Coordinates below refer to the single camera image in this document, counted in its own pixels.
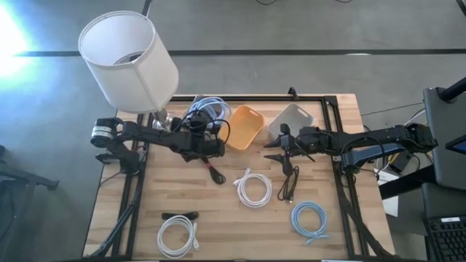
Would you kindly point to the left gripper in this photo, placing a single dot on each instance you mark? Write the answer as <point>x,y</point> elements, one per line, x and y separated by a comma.
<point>200,127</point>

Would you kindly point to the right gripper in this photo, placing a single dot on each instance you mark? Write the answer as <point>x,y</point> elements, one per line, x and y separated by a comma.
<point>296,145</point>

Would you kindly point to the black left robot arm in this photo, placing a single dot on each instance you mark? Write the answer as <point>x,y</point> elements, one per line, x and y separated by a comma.
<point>156,136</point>

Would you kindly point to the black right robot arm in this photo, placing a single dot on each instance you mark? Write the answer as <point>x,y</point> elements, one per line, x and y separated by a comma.
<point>364,138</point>

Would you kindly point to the clear plastic bin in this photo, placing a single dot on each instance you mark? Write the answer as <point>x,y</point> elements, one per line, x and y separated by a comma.
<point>198,98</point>

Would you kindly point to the grey plastic bin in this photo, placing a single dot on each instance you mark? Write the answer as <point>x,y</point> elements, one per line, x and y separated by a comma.
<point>295,116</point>

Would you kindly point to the yellow plastic bin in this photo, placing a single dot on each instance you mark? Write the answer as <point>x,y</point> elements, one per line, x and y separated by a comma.
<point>244,127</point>

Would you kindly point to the black clip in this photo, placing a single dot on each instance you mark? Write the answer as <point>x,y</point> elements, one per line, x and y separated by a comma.
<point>293,94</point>

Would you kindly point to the silver lamp with white shade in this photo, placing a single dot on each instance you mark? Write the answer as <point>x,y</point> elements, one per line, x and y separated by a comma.
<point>127,83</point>

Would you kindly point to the black power adapter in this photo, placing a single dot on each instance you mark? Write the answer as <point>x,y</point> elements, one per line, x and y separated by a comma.
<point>400,162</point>

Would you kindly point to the grey laptop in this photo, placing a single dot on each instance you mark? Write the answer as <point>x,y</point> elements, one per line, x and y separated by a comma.
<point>444,120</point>

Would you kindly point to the black floor stand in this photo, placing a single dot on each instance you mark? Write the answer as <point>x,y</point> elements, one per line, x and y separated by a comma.
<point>32,180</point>

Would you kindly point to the black keyboard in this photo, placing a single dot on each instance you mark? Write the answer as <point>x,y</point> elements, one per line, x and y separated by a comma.
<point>448,240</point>

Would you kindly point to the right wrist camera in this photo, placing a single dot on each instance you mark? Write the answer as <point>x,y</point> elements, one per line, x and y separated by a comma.
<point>285,129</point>

